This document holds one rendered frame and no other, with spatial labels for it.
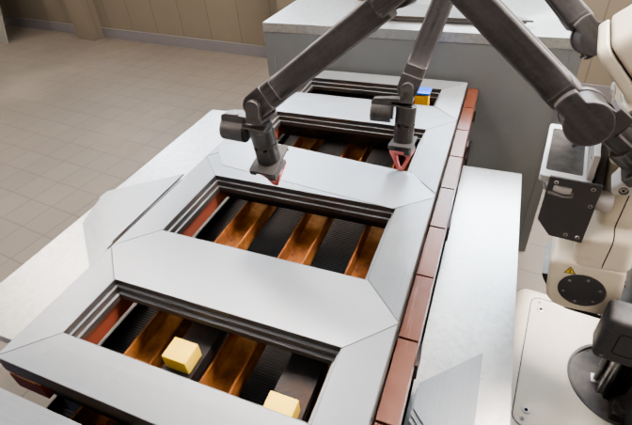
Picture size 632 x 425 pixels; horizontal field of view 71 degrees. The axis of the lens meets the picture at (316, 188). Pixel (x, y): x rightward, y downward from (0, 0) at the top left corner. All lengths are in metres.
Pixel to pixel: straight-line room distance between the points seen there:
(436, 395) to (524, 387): 0.62
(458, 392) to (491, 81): 1.29
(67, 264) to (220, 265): 0.52
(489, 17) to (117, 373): 0.93
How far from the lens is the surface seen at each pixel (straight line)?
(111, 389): 0.97
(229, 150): 1.51
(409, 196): 1.25
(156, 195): 1.52
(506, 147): 2.10
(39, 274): 1.47
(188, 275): 1.10
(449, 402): 1.04
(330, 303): 0.98
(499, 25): 0.84
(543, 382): 1.66
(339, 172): 1.34
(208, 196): 1.38
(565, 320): 1.84
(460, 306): 1.24
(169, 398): 0.92
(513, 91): 1.99
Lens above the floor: 1.62
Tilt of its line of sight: 36 degrees down
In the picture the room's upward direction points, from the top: 5 degrees counter-clockwise
